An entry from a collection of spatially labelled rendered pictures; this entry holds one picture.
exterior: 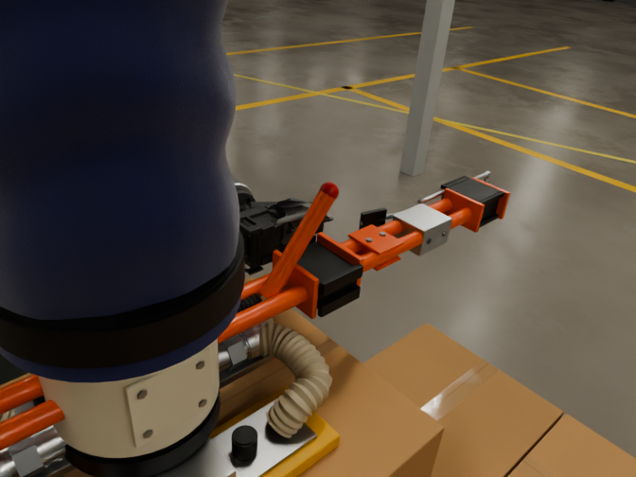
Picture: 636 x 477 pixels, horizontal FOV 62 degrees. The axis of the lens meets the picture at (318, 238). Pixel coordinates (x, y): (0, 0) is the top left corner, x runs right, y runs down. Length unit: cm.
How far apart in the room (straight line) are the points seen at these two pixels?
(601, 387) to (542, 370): 22
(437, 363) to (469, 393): 11
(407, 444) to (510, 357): 169
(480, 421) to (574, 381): 111
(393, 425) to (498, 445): 59
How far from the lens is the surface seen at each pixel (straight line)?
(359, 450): 66
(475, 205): 88
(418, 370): 136
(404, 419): 70
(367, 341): 223
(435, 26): 348
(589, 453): 134
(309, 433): 64
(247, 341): 65
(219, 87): 39
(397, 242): 75
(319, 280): 65
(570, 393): 230
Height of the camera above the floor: 147
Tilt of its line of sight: 31 degrees down
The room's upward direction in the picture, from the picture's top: 4 degrees clockwise
